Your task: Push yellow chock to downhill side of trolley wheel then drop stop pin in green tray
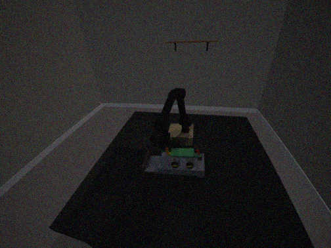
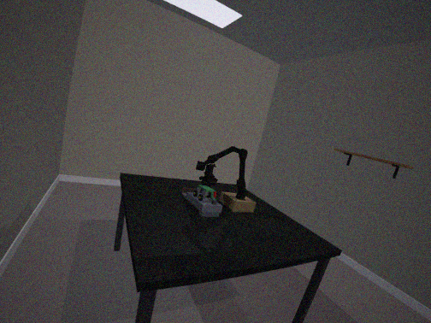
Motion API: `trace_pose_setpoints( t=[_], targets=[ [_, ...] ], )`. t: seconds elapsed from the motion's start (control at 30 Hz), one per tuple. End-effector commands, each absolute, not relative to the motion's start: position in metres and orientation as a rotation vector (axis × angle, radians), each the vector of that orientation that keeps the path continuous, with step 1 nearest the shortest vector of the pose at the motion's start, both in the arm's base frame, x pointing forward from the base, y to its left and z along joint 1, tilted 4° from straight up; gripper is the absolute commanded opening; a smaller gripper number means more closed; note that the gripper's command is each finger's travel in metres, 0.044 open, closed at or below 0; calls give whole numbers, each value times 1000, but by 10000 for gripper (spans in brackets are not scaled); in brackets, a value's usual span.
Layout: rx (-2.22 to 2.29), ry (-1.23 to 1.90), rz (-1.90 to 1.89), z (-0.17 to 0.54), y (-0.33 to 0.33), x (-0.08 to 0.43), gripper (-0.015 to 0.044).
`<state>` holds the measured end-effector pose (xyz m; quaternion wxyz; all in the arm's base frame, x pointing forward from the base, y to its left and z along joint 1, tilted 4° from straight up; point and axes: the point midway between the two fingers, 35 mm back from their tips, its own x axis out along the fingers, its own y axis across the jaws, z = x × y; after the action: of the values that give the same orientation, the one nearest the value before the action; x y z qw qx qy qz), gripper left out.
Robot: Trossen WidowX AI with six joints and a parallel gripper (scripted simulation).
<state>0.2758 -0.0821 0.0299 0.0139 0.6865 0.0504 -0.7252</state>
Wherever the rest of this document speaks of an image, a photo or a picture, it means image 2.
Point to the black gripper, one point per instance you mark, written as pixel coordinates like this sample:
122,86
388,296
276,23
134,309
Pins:
206,179

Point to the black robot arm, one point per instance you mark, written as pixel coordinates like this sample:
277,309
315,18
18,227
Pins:
242,156

